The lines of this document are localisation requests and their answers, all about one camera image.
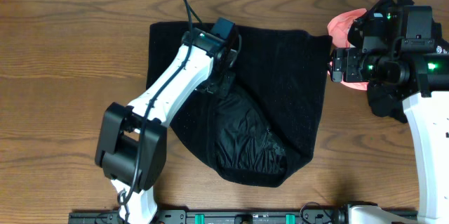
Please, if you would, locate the black velvet skirt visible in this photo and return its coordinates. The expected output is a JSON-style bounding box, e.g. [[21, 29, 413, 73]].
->
[[145, 21, 333, 188]]

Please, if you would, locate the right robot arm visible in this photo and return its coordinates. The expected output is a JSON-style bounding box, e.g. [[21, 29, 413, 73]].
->
[[329, 6, 448, 223]]

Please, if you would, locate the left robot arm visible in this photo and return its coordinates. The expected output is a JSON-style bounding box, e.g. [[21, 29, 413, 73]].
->
[[95, 18, 241, 223]]

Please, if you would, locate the pink garment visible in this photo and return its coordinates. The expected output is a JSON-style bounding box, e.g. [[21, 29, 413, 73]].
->
[[326, 8, 369, 91]]

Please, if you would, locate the black t-shirt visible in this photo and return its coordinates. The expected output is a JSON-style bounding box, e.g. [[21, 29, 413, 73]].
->
[[347, 0, 448, 123]]

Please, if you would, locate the left black camera cable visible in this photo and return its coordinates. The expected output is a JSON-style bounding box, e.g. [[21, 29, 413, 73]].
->
[[117, 0, 204, 218]]

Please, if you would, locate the black mounting rail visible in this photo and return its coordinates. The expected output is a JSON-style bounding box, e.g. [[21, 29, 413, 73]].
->
[[68, 201, 421, 224]]

